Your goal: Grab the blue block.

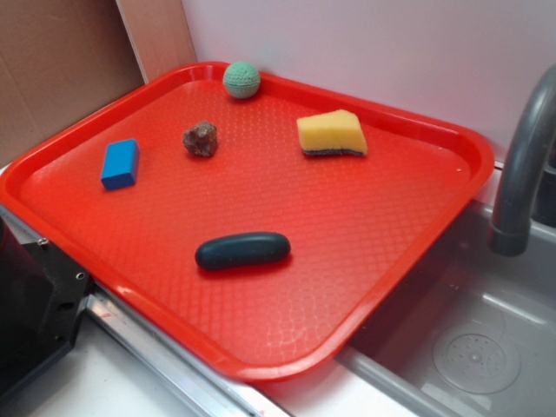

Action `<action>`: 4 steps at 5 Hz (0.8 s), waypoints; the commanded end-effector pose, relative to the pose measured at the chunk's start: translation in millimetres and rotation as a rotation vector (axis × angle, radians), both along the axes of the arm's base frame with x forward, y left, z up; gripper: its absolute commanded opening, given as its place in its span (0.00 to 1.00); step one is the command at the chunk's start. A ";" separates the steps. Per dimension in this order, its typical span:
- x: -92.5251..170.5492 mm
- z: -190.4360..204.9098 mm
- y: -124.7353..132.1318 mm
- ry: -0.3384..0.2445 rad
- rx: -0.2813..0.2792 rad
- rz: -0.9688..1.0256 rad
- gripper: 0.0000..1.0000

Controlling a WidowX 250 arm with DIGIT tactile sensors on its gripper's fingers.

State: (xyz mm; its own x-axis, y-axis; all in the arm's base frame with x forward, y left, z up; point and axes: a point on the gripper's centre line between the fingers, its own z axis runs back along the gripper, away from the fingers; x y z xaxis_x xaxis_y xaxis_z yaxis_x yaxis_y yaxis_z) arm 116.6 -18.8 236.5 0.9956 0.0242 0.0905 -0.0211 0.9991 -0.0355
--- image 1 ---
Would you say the blue rectangular block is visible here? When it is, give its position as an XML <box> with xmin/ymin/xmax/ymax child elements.
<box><xmin>101</xmin><ymin>139</ymin><xmax>140</xmax><ymax>191</ymax></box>

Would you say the red plastic tray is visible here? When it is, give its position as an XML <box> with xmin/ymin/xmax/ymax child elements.
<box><xmin>1</xmin><ymin>63</ymin><xmax>494</xmax><ymax>381</ymax></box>

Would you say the dark teal oval object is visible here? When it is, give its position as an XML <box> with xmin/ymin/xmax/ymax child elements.
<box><xmin>195</xmin><ymin>232</ymin><xmax>291</xmax><ymax>271</ymax></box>

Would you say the yellow kitchen sponge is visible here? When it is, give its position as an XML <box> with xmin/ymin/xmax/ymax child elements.
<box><xmin>296</xmin><ymin>109</ymin><xmax>368</xmax><ymax>156</ymax></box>

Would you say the brown rough rock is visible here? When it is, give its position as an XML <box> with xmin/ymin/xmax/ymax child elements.
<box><xmin>182</xmin><ymin>121</ymin><xmax>218</xmax><ymax>158</ymax></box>

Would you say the green dimpled ball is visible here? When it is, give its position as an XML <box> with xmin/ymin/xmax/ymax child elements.
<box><xmin>222</xmin><ymin>61</ymin><xmax>261</xmax><ymax>99</ymax></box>

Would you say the grey curved faucet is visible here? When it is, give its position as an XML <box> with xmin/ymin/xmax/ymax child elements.
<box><xmin>488</xmin><ymin>66</ymin><xmax>555</xmax><ymax>256</ymax></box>

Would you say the grey plastic sink basin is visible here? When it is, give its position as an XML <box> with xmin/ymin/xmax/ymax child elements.
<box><xmin>339</xmin><ymin>203</ymin><xmax>555</xmax><ymax>416</ymax></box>

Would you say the brown cardboard panel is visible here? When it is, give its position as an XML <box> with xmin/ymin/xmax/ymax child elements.
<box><xmin>1</xmin><ymin>1</ymin><xmax>196</xmax><ymax>166</ymax></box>

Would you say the silver metal rail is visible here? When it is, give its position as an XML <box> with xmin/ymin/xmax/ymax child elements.
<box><xmin>0</xmin><ymin>203</ymin><xmax>279</xmax><ymax>417</ymax></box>

